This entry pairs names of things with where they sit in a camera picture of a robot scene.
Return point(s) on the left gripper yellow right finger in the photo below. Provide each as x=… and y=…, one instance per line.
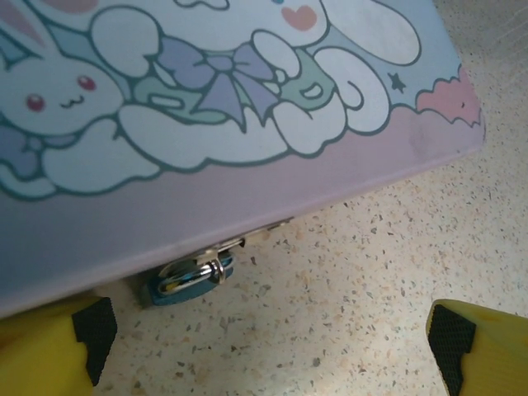
x=486, y=354

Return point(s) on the cartoon bunny tin box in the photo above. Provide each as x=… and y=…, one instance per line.
x=247, y=165

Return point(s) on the small blue padlock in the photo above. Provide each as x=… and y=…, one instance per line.
x=181, y=295

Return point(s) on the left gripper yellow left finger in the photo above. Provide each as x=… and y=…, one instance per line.
x=41, y=354

